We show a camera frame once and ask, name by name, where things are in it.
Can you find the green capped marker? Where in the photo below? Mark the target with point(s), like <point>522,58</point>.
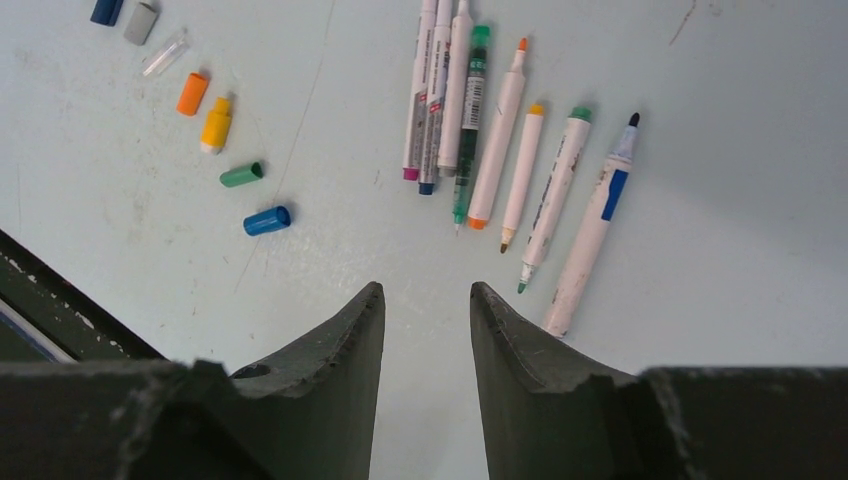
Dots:
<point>568,154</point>

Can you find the grey pen cap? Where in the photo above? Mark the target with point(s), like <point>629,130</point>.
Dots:
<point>141,22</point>

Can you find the blue capped marker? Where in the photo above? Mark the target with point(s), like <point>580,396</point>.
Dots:
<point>592,231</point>

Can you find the light blue pen cap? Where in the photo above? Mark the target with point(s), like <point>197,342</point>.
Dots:
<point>270,220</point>

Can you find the green pen cap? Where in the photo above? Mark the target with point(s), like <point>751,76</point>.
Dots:
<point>242,175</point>

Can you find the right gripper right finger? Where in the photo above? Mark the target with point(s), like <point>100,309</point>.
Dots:
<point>550,412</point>

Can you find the yellow capped marker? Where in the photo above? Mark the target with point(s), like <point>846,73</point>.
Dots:
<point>529,140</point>

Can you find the yellow pen cap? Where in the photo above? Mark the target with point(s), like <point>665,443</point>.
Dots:
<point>216,128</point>

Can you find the clear pen cap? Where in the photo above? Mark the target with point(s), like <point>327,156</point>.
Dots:
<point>171,51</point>

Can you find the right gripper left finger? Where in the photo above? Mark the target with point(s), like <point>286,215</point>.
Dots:
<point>307,411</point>

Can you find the orange pen cap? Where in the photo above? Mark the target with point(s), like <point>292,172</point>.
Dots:
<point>192,94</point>

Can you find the dark green thin pen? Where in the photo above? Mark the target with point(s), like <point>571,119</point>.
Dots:
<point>470,122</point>

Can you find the blue marker white body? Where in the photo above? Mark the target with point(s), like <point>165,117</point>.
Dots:
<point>436,89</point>

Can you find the orange capped marker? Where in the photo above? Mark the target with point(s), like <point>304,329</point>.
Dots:
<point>498,140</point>

